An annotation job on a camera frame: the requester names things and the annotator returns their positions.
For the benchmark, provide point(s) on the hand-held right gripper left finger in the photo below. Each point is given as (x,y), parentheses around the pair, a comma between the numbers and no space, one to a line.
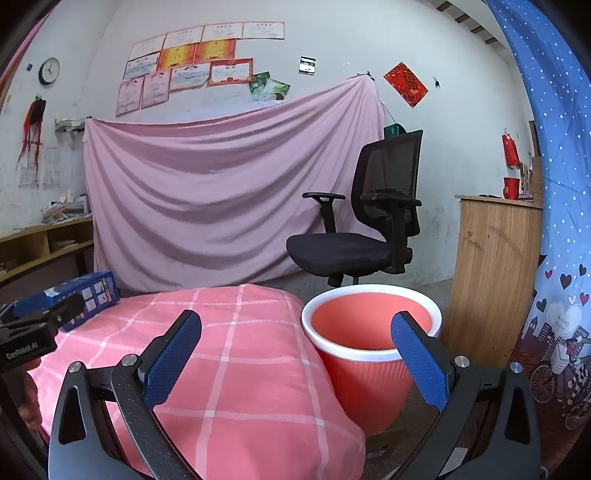
(171,360)

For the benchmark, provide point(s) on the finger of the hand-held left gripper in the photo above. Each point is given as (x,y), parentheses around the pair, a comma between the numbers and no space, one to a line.
(10,314)
(60,311)

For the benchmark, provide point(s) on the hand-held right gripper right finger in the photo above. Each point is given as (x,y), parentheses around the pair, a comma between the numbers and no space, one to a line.
(418,360)

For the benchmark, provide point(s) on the pink white-rimmed plastic bin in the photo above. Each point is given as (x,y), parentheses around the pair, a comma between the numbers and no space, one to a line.
(351,323)

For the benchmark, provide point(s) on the person's left hand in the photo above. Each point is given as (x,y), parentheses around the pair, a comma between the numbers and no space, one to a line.
(31,401)

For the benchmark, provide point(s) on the blue cardboard box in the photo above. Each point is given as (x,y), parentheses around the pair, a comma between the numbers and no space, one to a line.
(92,290)

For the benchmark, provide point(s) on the wooden shelf unit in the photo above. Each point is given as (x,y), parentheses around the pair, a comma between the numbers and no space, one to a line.
(27,249)

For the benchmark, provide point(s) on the pink checked blanket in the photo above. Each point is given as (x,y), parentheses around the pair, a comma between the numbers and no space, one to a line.
(240,360)

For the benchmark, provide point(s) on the stack of books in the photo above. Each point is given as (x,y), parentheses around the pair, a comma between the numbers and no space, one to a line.
(67,210)

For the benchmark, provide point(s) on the wooden cabinet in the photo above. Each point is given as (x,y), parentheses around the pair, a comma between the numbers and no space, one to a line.
(494,277)

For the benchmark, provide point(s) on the black mesh office chair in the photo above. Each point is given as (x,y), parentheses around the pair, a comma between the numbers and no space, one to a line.
(337,251)

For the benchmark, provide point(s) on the pink hanging sheet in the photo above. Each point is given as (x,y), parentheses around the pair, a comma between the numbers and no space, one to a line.
(207,184)

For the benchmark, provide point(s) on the red cup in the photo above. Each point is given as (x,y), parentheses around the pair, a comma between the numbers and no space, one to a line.
(511,188)

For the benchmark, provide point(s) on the brown cardboard sheet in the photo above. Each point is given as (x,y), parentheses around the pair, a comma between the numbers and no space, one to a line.
(538,182)

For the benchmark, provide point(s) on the red hanging ornament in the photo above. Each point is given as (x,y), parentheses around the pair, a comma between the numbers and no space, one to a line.
(510,150)

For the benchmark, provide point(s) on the green tag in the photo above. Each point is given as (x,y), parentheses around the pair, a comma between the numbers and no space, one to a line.
(394,130)

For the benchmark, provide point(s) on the pink window curtain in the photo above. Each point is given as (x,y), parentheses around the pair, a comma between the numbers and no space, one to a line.
(18,50)

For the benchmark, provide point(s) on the wall calendar sheets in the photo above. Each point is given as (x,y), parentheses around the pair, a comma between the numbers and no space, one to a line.
(51,168)

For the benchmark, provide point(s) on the red tassel wall hanging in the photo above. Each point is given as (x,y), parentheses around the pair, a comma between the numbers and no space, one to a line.
(33,120)

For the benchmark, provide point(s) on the round wall clock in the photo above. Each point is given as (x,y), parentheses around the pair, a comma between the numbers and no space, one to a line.
(49,71)

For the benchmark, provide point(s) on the dark brown wooden frame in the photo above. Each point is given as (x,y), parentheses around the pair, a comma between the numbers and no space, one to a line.
(532,138)

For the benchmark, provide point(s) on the red paper wall decoration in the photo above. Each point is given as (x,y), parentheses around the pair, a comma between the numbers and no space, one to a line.
(405,84)

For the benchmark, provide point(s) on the group of wall certificates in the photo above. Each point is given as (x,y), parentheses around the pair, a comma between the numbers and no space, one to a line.
(194,55)

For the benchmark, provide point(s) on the green wall photos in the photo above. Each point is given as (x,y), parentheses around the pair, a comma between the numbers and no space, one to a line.
(272,88)

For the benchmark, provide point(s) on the small black-and-white wall photo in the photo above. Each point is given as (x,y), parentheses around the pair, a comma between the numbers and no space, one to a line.
(307,64)

